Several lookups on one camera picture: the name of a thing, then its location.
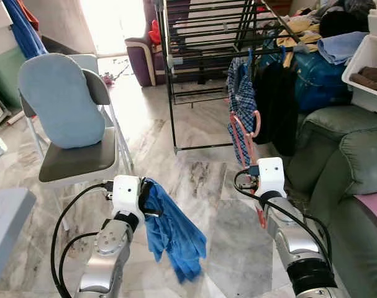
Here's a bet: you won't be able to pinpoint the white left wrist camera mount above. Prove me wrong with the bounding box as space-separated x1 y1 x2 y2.
111 174 146 216

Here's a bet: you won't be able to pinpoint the white plastic basket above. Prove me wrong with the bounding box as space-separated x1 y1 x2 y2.
342 9 377 119

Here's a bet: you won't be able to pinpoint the light blue towel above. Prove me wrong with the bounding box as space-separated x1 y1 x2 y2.
316 31 369 66

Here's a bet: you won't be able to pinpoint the yellow cloth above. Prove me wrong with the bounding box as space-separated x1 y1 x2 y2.
277 16 324 55

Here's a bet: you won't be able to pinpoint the blue t-shirt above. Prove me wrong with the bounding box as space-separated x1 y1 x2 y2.
141 178 208 285

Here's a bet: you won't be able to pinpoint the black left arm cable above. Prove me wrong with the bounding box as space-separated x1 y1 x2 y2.
49 180 116 298

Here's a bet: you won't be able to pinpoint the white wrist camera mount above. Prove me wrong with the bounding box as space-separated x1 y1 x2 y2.
255 156 286 199
111 174 146 216

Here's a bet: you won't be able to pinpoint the brown folded clothes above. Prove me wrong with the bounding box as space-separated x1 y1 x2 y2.
350 65 377 95

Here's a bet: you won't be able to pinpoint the light blue cushion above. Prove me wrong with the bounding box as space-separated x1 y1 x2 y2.
17 53 107 150

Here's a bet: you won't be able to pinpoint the black clothes pile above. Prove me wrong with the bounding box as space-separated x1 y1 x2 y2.
318 9 365 38

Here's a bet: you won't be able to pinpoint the blue plaid shirt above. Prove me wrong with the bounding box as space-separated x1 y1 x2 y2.
226 55 259 169

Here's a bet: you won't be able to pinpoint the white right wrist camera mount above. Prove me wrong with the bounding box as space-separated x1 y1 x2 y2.
255 156 286 199

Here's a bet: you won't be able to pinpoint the red bag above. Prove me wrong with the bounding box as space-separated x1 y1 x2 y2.
149 19 162 47

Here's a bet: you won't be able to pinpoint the black drying rack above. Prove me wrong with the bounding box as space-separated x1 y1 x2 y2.
155 0 304 154

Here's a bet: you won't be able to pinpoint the pink cloth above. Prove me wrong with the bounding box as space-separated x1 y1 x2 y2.
352 189 377 235

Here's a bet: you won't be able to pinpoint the pink toy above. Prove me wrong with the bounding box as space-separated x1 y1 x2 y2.
99 70 118 86

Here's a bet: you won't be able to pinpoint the blue hanging cloth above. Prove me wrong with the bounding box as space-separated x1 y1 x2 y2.
2 0 48 61

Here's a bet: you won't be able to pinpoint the grey folding chair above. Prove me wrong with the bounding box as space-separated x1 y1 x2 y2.
18 53 137 232

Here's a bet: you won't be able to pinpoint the grey clothes pile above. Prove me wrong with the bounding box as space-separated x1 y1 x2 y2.
325 0 376 16

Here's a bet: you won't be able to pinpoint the purple armchair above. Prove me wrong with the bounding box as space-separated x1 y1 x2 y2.
125 0 171 88

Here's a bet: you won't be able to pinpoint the green sofa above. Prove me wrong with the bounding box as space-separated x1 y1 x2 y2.
286 104 377 298

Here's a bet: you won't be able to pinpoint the pink clothes hanger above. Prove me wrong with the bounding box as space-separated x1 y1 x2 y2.
229 110 267 229

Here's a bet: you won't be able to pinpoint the black hanging garment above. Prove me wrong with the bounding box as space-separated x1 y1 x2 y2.
253 59 299 158

